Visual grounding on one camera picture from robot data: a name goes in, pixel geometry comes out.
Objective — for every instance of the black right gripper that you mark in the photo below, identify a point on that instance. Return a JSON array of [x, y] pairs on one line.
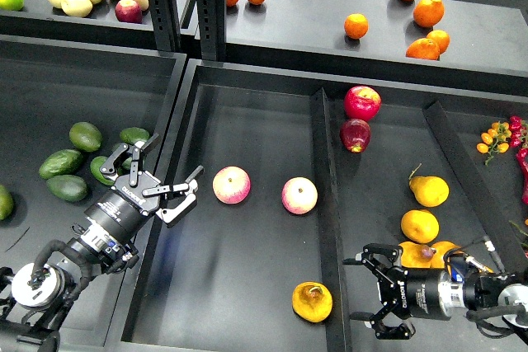
[[404, 292]]

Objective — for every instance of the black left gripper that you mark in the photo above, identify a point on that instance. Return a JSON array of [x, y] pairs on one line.
[[131, 201]]

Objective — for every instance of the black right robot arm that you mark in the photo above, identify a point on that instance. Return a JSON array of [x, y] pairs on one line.
[[494, 300]]

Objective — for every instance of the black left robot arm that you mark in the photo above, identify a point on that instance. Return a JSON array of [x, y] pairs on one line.
[[43, 292]]

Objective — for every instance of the green avocado centre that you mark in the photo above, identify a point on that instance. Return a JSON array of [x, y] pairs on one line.
[[95, 166]]

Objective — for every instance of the green avocado upper right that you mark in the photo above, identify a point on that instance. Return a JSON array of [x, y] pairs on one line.
[[132, 135]]

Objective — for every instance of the green avocado bottom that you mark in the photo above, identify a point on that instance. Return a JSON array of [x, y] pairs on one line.
[[69, 188]]

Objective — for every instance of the green avocado top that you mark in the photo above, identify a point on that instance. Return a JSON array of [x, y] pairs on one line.
[[85, 136]]

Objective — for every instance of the green avocado left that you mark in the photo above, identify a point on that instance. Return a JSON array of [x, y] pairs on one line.
[[62, 162]]

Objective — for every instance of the yellow pear with stem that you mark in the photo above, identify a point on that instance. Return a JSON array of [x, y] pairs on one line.
[[429, 191]]

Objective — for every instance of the green avocado at edge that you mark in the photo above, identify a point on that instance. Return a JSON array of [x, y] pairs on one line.
[[6, 203]]

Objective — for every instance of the pale yellow pear front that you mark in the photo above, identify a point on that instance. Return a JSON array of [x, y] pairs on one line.
[[77, 8]]

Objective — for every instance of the black tray divider left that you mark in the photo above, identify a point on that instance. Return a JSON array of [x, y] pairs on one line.
[[338, 331]]

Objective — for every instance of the pink apple left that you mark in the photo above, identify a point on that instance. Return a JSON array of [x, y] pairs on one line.
[[231, 185]]

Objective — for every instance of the pink apple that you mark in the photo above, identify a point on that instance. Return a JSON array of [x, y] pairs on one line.
[[231, 185], [299, 195]]

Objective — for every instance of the pink apple right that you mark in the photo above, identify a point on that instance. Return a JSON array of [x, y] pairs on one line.
[[299, 195]]

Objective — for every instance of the dark red apple lower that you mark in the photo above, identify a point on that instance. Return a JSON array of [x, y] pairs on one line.
[[355, 135]]

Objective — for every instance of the red apple on shelf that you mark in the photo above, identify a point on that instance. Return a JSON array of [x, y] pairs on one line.
[[128, 11]]

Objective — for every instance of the orange cherry tomato bunch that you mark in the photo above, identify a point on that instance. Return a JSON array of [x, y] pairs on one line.
[[494, 141]]

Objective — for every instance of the red apple upper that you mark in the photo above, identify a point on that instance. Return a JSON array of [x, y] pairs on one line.
[[362, 102]]

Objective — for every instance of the orange on shelf front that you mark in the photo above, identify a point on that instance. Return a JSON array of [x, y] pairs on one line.
[[423, 48]]

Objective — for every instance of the orange on shelf right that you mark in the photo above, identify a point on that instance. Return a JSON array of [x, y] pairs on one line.
[[442, 38]]

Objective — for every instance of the black shelf post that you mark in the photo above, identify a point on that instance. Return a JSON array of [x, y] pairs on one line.
[[197, 27]]

